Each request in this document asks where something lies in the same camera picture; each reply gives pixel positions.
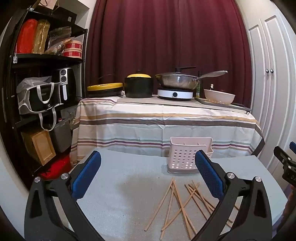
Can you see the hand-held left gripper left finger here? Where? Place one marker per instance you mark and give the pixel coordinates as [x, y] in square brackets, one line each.
[86, 176]

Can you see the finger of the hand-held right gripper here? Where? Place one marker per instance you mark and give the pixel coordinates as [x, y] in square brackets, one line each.
[282, 155]
[293, 146]

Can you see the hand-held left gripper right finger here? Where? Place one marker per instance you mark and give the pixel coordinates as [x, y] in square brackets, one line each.
[209, 176]

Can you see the pink perforated utensil holder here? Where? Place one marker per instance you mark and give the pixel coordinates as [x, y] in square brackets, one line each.
[182, 157]

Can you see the bunch of wooden chopsticks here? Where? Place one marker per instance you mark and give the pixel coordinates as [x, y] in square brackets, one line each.
[179, 201]

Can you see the red cloth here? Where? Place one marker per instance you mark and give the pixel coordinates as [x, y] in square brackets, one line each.
[55, 168]

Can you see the grey box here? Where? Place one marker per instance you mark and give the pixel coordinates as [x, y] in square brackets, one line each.
[61, 136]

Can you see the white wardrobe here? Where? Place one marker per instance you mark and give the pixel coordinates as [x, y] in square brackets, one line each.
[270, 104]

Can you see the wooden box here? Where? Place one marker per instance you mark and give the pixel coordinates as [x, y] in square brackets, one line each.
[41, 146]

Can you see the grey tray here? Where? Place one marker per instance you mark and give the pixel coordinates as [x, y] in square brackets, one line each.
[238, 106]

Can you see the striped tablecloth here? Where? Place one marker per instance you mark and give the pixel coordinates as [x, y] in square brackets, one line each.
[138, 125]

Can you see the cream colander bowl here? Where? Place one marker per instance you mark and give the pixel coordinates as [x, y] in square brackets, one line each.
[219, 97]

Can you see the olive oil bottle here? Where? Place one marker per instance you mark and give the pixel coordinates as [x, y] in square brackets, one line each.
[198, 90]

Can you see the yellow black electric griddle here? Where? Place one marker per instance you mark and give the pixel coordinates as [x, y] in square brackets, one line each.
[104, 89]

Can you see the white induction cooker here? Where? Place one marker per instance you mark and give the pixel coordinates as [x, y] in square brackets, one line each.
[173, 94]

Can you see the black silver air fryer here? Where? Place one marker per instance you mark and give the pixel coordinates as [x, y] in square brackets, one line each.
[66, 83]

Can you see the steel wok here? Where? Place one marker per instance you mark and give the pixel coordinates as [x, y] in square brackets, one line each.
[175, 81]

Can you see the black pot yellow lid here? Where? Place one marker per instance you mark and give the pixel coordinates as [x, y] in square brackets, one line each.
[138, 87]

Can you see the black shelf unit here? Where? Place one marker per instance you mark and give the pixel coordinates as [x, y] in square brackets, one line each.
[9, 104]

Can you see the white plastic bag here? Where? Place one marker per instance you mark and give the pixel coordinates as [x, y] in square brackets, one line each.
[32, 82]

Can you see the red striped round box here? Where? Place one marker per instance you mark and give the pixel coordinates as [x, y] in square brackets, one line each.
[72, 48]

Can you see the clear snack bag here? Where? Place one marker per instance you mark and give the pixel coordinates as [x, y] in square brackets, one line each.
[55, 49]

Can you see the dark plastic bag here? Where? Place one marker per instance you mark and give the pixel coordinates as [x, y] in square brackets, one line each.
[60, 36]

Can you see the gold package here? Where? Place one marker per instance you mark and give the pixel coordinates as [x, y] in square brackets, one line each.
[40, 37]

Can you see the dark red curtain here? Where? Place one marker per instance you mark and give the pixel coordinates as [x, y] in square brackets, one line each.
[161, 34]

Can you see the red package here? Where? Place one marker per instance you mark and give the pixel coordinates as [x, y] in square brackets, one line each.
[25, 37]

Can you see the brown paper bag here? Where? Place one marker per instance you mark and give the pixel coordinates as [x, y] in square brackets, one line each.
[47, 4]

